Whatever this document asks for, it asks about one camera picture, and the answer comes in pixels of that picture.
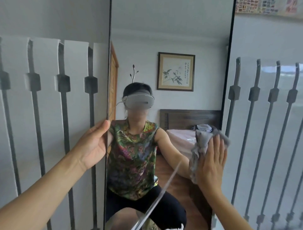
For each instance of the person's right fingers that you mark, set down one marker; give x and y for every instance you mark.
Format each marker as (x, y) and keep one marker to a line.
(216, 149)

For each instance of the bed with pink sheet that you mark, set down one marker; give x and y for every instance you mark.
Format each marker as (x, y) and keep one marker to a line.
(181, 142)

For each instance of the person's left thumb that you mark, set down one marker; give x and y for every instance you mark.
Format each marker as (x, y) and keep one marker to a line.
(101, 126)

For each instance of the colourful wall poster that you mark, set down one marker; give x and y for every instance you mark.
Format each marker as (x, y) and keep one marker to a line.
(269, 6)

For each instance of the framed flower ink painting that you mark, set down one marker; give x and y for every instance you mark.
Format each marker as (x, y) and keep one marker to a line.
(175, 71)

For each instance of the dark wooden bed headboard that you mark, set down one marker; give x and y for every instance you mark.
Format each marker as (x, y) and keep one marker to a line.
(180, 119)

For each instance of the grey cleaning cloth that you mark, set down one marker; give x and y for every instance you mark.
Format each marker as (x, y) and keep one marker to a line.
(201, 147)

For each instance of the person's left hand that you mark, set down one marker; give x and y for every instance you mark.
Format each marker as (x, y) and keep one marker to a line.
(91, 149)

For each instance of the person's right forearm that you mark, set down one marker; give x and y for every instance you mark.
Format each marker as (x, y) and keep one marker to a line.
(226, 210)

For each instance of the white wardrobe door dark bars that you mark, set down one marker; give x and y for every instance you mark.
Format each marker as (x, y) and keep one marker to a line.
(265, 113)
(49, 99)

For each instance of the brown wooden door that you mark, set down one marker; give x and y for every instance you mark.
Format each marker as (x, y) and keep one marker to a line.
(113, 80)

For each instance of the pile of clothes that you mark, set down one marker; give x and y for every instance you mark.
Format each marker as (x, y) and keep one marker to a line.
(203, 127)

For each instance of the person's left forearm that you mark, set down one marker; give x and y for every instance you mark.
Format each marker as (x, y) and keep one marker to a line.
(45, 192)

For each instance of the person's right hand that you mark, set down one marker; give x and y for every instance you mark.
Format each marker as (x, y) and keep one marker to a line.
(211, 170)

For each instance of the tall black-framed mirror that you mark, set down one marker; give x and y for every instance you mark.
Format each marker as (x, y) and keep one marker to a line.
(142, 35)

